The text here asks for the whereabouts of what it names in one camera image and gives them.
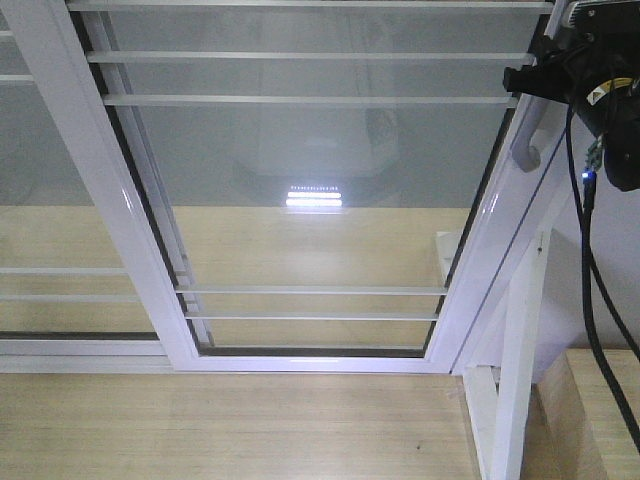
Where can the fixed white glass panel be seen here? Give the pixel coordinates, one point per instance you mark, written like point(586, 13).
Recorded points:
point(50, 200)

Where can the white door frame post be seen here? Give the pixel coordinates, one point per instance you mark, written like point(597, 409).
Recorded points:
point(514, 207)

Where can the wooden platform base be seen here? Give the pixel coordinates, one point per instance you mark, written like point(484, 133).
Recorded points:
point(300, 278)

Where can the white bottom door track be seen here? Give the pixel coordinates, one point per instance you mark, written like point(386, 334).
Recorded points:
point(27, 356)

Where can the wooden side box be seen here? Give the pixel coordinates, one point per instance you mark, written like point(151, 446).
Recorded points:
point(574, 429)

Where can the white framed sliding glass door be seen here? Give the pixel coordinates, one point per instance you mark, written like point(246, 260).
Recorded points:
point(315, 107)

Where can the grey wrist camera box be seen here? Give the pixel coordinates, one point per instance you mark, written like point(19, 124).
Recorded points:
point(607, 17)

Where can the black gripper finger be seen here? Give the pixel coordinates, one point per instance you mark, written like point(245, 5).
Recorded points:
point(526, 80)

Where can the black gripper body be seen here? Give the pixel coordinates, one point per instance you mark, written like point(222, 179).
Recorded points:
point(596, 72)

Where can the white wooden support brace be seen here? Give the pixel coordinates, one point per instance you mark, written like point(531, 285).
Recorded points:
point(497, 372)

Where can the grey metal door handle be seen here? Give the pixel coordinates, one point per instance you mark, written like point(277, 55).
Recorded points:
point(530, 112)

